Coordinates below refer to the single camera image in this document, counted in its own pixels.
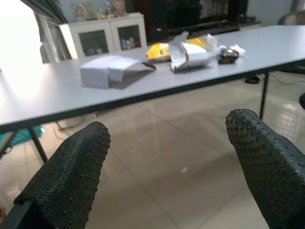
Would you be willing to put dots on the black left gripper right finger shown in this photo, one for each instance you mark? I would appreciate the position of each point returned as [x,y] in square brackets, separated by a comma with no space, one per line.
[269,167]

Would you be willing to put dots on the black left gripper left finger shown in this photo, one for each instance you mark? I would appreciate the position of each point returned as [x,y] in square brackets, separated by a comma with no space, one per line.
[66,176]

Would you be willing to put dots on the dark brown wrapper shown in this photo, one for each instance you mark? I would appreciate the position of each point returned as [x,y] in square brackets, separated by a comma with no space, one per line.
[227,57]

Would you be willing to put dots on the black metal table leg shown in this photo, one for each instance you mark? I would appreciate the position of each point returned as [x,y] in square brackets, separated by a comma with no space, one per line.
[6,145]
[264,95]
[39,148]

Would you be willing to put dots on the teal floor mat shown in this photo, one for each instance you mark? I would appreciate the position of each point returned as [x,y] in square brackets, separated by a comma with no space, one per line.
[23,137]

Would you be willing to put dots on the white cardboard box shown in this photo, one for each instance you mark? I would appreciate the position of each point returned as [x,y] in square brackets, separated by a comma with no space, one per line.
[95,74]

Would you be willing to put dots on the crumpled white tissue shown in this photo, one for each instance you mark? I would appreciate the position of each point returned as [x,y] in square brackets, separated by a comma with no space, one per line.
[239,50]

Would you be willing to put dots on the small white carton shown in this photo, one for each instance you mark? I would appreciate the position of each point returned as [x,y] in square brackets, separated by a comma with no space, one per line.
[195,56]

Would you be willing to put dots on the glass sliding door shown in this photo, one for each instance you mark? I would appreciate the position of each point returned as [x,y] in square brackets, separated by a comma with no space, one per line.
[51,35]

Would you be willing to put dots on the beige upholstered seat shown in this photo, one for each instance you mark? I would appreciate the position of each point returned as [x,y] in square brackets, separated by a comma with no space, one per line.
[293,19]

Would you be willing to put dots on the yellow snack bag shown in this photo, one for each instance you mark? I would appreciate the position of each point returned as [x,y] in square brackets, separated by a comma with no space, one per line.
[157,51]

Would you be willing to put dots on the white glass-door cabinet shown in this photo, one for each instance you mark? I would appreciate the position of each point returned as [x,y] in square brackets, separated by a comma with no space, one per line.
[109,26]

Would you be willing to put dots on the pale plush toy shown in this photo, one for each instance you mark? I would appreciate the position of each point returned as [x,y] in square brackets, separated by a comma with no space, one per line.
[82,12]

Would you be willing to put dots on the small yellow white figurine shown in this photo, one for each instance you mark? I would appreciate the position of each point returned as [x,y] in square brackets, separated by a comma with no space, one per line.
[103,14]

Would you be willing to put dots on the pink doll figure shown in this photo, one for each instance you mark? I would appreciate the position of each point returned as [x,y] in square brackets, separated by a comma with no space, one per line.
[119,8]

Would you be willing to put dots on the dark wooden TV cabinet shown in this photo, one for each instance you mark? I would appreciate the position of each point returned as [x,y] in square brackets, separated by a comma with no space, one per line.
[157,21]

